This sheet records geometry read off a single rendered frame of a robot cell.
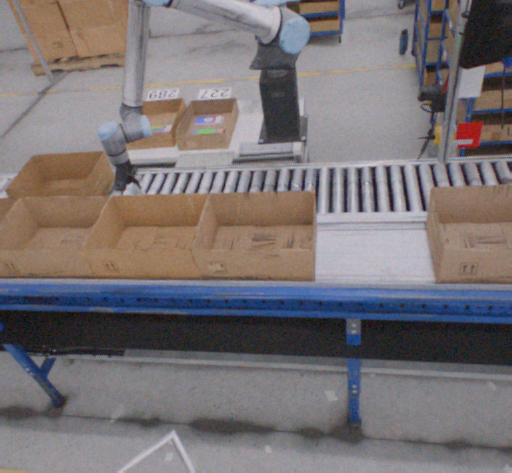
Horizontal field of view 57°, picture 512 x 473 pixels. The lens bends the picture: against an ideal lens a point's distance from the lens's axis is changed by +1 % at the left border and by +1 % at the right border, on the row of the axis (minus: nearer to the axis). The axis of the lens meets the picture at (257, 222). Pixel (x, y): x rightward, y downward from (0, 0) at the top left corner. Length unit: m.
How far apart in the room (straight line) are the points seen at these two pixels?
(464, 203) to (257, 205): 0.72
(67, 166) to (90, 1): 3.54
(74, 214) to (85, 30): 4.22
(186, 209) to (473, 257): 1.01
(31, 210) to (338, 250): 1.25
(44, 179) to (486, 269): 2.13
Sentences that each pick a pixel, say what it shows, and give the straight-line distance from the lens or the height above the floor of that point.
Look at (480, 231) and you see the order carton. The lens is 1.79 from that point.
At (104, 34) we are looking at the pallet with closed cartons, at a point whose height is 0.37.
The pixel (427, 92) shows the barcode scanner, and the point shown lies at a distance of 2.18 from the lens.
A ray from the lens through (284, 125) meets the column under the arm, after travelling 2.49.
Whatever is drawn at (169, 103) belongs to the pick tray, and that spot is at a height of 0.82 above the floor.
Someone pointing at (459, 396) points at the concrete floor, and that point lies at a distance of 2.41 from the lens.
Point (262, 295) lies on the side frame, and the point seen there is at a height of 0.90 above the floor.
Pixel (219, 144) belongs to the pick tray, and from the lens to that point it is 2.52.
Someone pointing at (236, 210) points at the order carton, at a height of 0.96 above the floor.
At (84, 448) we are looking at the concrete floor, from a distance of 2.53.
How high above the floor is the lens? 2.09
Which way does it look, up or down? 41 degrees down
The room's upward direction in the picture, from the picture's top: 11 degrees counter-clockwise
